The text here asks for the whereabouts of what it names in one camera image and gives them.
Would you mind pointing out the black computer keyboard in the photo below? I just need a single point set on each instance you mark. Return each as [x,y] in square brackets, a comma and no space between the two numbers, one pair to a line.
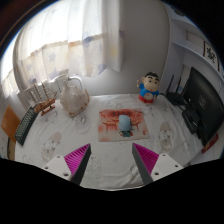
[25,126]

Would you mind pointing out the white printed tablecloth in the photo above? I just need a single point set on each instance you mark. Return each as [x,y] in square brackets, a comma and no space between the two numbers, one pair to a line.
[110,160]

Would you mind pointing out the large white conch shell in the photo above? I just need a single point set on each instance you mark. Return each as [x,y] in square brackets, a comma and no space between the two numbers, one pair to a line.
[75,100]

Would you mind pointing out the red printed mouse pad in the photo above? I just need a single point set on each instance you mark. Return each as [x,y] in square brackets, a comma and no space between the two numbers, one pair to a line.
[108,128]

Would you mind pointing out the framed calligraphy picture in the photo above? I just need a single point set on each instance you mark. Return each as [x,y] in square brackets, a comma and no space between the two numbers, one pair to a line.
[210,52]

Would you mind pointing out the cartoon boy figurine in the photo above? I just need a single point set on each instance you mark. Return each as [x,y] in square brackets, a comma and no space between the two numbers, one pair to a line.
[149,90]

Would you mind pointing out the black monitor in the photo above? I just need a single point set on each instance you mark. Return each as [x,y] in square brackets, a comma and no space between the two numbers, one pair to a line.
[205,100]

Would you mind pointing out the small black box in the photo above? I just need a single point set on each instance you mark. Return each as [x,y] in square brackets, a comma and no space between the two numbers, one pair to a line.
[190,120]

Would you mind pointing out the white star-print curtain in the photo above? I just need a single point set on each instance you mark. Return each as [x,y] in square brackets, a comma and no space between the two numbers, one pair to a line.
[73,40]

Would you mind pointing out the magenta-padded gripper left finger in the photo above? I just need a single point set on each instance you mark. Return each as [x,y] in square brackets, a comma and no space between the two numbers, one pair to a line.
[76,158]

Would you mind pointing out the wooden model sailing ship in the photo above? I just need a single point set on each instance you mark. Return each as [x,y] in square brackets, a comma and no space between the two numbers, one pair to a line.
[45,105]

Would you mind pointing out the black router with antennas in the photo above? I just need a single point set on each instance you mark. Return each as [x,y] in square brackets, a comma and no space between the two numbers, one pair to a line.
[175,97]

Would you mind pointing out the light blue computer mouse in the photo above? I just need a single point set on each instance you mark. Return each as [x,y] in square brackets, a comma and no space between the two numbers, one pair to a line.
[125,122]

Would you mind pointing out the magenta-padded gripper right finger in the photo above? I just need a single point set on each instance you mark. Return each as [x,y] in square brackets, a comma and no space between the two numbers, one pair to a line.
[147,158]

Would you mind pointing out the white radiator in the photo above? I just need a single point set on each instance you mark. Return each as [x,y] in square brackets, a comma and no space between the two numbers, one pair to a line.
[58,81]

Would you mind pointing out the white wall shelf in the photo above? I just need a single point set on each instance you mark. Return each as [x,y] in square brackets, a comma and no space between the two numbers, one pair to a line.
[186,46]

